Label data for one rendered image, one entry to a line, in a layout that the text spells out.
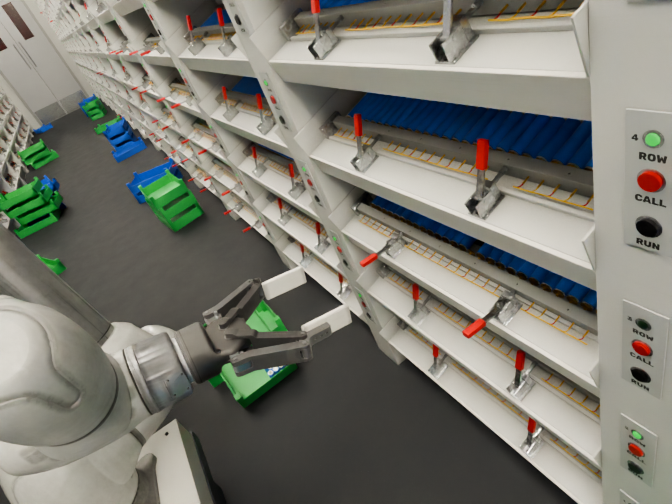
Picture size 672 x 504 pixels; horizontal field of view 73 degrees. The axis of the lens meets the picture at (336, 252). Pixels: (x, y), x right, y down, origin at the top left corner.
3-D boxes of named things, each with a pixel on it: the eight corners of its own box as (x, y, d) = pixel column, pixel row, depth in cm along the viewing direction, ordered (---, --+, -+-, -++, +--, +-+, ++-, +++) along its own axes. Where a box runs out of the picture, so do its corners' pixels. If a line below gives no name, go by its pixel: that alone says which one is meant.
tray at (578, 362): (606, 402, 57) (590, 372, 51) (351, 242, 105) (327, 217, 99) (699, 282, 59) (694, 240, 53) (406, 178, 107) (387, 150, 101)
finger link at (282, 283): (267, 300, 70) (265, 298, 71) (307, 282, 73) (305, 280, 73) (262, 284, 68) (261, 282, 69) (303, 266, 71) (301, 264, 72)
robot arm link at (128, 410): (161, 426, 59) (141, 411, 48) (31, 495, 54) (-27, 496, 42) (132, 354, 63) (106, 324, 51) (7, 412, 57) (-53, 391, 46)
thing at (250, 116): (301, 162, 102) (260, 116, 93) (219, 126, 149) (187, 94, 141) (360, 97, 103) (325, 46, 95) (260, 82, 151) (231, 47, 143)
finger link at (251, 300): (233, 347, 62) (224, 346, 63) (267, 298, 71) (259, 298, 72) (225, 325, 60) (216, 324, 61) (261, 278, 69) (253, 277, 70)
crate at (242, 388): (298, 367, 142) (293, 358, 136) (243, 408, 137) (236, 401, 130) (250, 303, 158) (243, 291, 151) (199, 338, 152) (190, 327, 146)
